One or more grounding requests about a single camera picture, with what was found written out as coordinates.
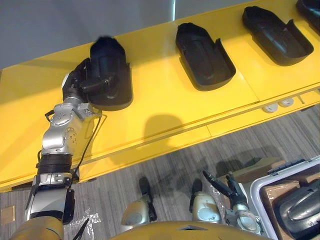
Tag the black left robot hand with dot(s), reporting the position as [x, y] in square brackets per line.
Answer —
[75, 80]

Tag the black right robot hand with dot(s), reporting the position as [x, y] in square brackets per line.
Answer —
[236, 195]

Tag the black plastic housing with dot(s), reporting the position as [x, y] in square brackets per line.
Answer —
[277, 37]
[297, 207]
[110, 60]
[205, 60]
[308, 12]

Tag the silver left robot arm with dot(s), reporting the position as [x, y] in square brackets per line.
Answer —
[56, 140]

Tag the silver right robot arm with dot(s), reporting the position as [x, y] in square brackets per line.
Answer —
[243, 220]

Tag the yellow shelf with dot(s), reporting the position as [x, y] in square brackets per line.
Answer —
[162, 105]

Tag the white plastic storage box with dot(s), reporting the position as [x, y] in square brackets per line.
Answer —
[255, 200]

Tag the brown cardboard insert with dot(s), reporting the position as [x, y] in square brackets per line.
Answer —
[268, 197]

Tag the brown cardboard box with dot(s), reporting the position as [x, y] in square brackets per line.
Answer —
[255, 167]

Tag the robot right leg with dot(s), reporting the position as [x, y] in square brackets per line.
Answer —
[203, 207]

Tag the robot leg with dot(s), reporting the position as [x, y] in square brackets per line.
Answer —
[203, 207]
[136, 212]

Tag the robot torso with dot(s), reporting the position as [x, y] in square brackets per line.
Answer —
[190, 231]

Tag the dark box latch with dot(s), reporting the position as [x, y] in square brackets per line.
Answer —
[287, 166]

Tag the robot left leg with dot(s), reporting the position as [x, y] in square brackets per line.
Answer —
[136, 212]

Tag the square brass floor plate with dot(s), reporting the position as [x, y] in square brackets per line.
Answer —
[8, 214]

